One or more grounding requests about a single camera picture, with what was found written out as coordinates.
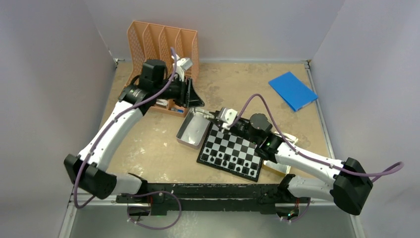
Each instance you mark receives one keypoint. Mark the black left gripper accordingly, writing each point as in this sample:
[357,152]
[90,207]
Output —
[188,97]

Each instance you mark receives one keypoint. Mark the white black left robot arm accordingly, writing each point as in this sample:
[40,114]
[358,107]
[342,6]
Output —
[88,169]

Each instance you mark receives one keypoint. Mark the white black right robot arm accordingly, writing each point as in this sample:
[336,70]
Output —
[333,180]

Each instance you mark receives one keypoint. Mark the black white chess board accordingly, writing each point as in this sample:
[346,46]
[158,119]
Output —
[229,153]

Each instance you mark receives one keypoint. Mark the pink metal tin box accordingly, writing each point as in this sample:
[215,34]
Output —
[193,130]

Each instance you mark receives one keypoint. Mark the blue notebook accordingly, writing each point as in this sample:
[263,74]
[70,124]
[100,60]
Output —
[293,91]

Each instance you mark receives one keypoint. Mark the orange plastic file organizer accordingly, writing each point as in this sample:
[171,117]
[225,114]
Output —
[153,48]

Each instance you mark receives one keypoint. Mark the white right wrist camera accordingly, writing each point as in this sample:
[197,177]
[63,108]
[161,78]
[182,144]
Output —
[226,117]

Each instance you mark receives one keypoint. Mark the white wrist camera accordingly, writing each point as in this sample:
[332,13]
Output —
[181,65]
[226,117]

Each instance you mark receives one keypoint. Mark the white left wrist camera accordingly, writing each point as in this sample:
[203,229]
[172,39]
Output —
[181,65]

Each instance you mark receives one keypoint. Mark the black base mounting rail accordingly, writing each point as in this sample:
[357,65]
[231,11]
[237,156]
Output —
[263,198]

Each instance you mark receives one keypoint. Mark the aluminium frame rail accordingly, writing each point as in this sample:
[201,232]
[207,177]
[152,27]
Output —
[317,219]

